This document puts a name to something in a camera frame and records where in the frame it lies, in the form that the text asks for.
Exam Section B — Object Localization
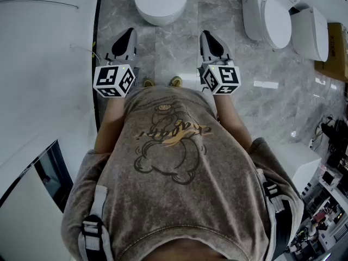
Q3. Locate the person's left forearm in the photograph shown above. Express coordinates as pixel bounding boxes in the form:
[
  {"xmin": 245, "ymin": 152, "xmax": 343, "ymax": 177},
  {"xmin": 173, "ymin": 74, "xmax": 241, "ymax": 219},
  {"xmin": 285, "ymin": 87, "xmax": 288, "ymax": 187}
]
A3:
[{"xmin": 94, "ymin": 95, "xmax": 128, "ymax": 155}]

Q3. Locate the person's right forearm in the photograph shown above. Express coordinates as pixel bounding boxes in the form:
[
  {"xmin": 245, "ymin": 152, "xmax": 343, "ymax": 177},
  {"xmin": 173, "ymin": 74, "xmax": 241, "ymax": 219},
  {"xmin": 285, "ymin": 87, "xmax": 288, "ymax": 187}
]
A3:
[{"xmin": 213, "ymin": 92, "xmax": 254, "ymax": 154}]

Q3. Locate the person's right yellow shoe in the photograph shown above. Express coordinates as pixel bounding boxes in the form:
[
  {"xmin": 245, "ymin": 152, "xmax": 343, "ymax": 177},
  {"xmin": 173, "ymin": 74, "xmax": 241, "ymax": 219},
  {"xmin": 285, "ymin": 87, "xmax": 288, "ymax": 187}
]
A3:
[{"xmin": 169, "ymin": 75, "xmax": 183, "ymax": 88}]

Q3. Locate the white toilet with oval seat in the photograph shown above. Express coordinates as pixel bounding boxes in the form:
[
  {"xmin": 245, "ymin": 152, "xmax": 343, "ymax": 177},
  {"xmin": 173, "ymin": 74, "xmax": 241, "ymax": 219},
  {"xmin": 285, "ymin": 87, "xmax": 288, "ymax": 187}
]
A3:
[{"xmin": 242, "ymin": 0, "xmax": 300, "ymax": 50}]

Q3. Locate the white cable on wall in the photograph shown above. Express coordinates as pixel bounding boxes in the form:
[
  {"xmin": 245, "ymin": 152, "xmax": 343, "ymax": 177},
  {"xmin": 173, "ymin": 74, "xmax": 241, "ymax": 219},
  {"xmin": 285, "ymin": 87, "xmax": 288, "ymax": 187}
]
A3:
[{"xmin": 69, "ymin": 44, "xmax": 100, "ymax": 63}]

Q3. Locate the black framed glass panel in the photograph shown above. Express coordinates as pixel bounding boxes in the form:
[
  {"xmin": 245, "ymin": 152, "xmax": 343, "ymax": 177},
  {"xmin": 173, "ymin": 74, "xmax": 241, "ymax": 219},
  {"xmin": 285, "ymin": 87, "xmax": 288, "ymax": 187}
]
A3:
[{"xmin": 0, "ymin": 139, "xmax": 74, "ymax": 214}]

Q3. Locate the black skirting strip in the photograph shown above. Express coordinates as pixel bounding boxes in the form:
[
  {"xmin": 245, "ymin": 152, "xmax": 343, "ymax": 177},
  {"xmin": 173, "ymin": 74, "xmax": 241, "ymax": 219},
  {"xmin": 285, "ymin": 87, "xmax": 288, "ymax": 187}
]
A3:
[{"xmin": 91, "ymin": 0, "xmax": 106, "ymax": 133}]

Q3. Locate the tangle of black cables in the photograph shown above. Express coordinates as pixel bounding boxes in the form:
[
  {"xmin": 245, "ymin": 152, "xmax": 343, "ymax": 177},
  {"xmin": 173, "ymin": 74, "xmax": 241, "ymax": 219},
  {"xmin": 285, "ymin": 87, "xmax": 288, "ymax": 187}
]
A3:
[{"xmin": 309, "ymin": 114, "xmax": 348, "ymax": 169}]

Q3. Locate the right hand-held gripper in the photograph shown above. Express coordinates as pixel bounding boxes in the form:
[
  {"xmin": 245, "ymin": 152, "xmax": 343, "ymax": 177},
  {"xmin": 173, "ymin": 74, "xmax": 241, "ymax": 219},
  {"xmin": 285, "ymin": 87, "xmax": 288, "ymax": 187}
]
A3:
[{"xmin": 197, "ymin": 30, "xmax": 242, "ymax": 95}]

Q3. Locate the thin grey wall wire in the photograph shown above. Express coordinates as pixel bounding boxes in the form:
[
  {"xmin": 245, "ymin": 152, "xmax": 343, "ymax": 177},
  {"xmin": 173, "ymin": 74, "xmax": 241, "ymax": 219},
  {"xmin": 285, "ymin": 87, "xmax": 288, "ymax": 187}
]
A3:
[{"xmin": 0, "ymin": 0, "xmax": 79, "ymax": 10}]

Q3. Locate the person's grey-brown printed shirt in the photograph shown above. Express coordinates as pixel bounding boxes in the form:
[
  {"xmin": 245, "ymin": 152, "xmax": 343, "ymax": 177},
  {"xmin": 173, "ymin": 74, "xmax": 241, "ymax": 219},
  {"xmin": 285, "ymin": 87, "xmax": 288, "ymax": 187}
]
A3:
[{"xmin": 61, "ymin": 86, "xmax": 305, "ymax": 261}]

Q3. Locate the grey black harness strap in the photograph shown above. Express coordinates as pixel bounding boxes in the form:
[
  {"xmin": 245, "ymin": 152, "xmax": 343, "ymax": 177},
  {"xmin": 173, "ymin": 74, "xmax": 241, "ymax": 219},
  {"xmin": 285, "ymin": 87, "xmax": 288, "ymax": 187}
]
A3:
[
  {"xmin": 254, "ymin": 168, "xmax": 295, "ymax": 244},
  {"xmin": 78, "ymin": 184, "xmax": 115, "ymax": 261}
]

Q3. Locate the white pedestal block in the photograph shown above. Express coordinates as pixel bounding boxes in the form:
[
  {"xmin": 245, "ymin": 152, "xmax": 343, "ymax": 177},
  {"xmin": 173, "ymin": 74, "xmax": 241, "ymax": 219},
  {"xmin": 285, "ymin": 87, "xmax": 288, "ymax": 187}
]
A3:
[{"xmin": 271, "ymin": 142, "xmax": 323, "ymax": 196}]

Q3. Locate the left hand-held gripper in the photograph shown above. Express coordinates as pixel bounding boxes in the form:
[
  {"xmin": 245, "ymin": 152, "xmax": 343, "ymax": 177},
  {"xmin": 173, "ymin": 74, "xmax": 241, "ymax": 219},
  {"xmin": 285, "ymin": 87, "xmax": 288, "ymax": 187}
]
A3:
[{"xmin": 92, "ymin": 27, "xmax": 141, "ymax": 98}]

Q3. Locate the brown cardboard box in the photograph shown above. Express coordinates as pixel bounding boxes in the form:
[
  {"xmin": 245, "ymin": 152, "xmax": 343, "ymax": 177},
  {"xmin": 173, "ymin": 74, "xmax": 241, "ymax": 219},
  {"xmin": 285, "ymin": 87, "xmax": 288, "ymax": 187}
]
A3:
[{"xmin": 314, "ymin": 22, "xmax": 348, "ymax": 82}]

